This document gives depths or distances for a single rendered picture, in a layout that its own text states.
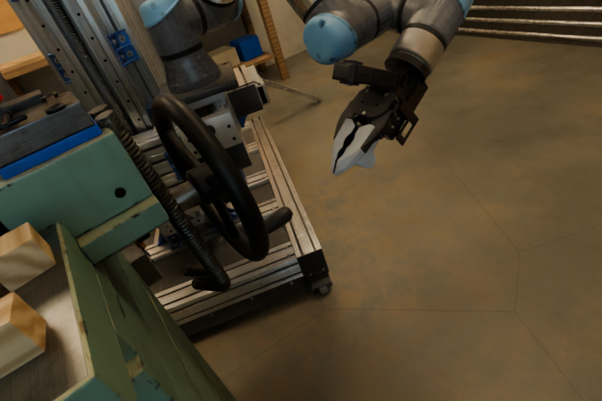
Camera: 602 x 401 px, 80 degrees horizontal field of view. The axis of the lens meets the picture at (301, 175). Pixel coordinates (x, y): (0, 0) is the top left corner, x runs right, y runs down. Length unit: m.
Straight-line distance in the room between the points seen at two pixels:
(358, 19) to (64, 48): 0.82
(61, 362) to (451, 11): 0.62
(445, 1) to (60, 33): 0.93
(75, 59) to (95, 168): 0.75
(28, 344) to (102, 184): 0.20
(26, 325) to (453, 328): 1.13
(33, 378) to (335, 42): 0.49
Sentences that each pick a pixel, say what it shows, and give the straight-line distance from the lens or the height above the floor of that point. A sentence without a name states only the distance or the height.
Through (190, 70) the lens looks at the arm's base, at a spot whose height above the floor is 0.87.
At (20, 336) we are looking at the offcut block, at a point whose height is 0.92.
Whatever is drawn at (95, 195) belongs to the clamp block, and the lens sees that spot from 0.46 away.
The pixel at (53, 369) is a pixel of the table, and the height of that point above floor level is 0.90.
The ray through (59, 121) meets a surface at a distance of 0.45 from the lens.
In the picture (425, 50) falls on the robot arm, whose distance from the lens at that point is 0.60.
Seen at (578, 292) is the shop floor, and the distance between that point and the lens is 1.41.
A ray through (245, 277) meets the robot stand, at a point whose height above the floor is 0.23.
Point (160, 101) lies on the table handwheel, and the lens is 0.51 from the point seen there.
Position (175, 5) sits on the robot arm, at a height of 1.02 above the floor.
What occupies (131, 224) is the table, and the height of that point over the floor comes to 0.86.
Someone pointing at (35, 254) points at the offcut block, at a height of 0.92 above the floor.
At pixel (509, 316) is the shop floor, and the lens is 1.31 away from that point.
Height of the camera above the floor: 1.08
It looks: 33 degrees down
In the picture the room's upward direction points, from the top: 18 degrees counter-clockwise
